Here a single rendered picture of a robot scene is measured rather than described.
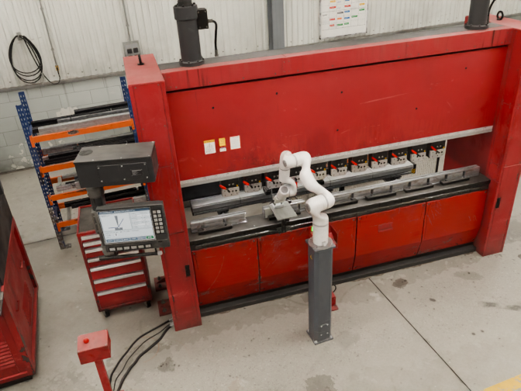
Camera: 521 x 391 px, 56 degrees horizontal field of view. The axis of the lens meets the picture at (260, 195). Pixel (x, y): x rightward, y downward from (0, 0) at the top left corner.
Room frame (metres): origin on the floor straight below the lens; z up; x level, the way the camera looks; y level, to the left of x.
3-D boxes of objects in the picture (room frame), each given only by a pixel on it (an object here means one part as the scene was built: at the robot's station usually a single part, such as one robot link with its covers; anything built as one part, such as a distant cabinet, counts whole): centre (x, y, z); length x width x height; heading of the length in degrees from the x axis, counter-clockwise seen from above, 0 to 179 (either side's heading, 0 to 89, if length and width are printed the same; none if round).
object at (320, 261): (3.14, -0.45, 0.50); 0.18 x 0.18 x 1.00; 19
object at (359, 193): (4.12, -1.37, 0.92); 1.67 x 0.06 x 0.10; 104
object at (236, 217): (3.67, 0.38, 0.92); 0.50 x 0.06 x 0.10; 104
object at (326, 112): (3.97, -0.78, 1.74); 3.00 x 0.08 x 0.80; 104
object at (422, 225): (3.92, -0.79, 0.41); 3.00 x 0.21 x 0.83; 104
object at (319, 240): (3.14, -0.45, 1.09); 0.19 x 0.19 x 0.18
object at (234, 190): (3.70, 0.26, 1.26); 0.15 x 0.09 x 0.17; 104
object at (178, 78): (3.96, -0.78, 2.23); 3.00 x 0.10 x 0.14; 104
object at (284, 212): (3.66, -0.19, 1.00); 0.26 x 0.18 x 0.01; 14
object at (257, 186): (3.75, 0.07, 1.26); 0.15 x 0.09 x 0.17; 104
